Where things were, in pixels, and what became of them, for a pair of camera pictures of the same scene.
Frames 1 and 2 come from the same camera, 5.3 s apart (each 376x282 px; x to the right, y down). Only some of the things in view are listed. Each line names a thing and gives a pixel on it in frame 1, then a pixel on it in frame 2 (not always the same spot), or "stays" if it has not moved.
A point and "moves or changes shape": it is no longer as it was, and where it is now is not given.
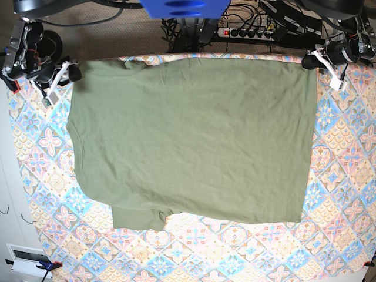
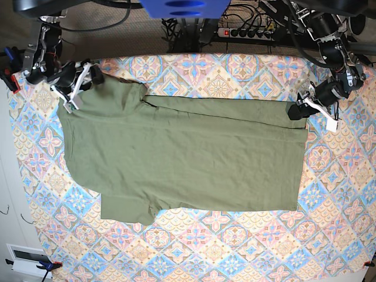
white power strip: x=245 y=34 stays
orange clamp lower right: x=368 y=264 stays
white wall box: x=25 y=259 stays
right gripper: x=340 y=54 -> x=329 y=92
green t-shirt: x=225 y=139 moves or changes shape
